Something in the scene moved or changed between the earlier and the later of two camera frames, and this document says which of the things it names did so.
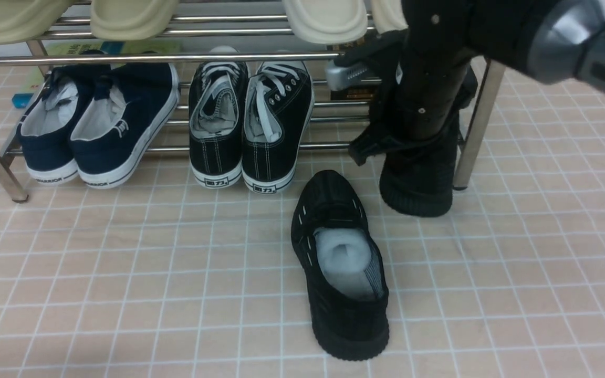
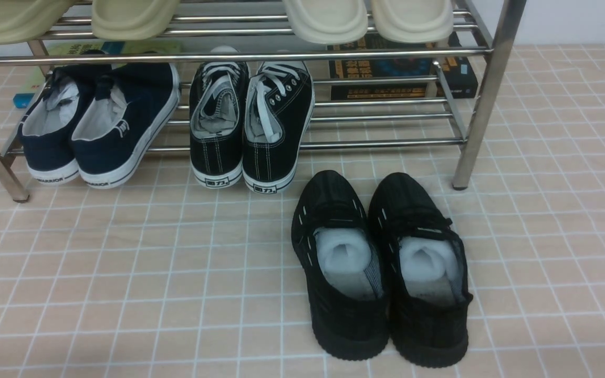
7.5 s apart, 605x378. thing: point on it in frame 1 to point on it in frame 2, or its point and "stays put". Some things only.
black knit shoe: [332, 239] stays put
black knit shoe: [419, 182] to [428, 266]
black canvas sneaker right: [278, 101] stays put
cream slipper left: [327, 22] stays put
